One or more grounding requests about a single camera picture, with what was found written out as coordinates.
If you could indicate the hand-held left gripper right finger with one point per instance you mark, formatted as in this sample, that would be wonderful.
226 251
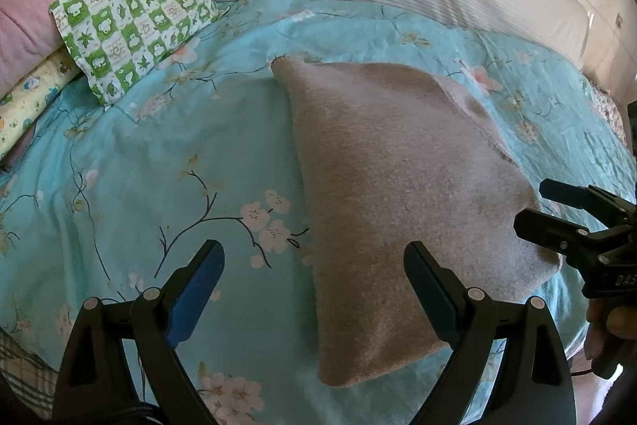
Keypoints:
433 300

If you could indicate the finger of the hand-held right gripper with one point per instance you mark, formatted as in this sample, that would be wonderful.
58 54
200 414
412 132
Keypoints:
552 233
577 196

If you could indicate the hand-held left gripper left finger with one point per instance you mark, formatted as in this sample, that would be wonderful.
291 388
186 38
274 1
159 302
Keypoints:
196 300

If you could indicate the beige knit sweater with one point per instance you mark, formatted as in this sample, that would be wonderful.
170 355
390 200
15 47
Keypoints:
398 186

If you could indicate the person's right hand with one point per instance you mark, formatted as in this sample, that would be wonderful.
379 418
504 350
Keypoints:
609 335

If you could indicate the white floral cloth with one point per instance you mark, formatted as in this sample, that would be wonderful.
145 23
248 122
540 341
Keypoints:
609 111

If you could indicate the light blue floral blanket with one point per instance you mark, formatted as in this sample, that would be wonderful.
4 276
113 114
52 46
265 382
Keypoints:
174 166

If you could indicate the plaid cloth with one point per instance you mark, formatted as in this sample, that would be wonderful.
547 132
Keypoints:
22 375

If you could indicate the yellow cartoon print pillow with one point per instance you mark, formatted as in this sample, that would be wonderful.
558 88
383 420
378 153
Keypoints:
32 104

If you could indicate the green white patterned pillow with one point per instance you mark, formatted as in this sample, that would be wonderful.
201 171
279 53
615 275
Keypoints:
137 29

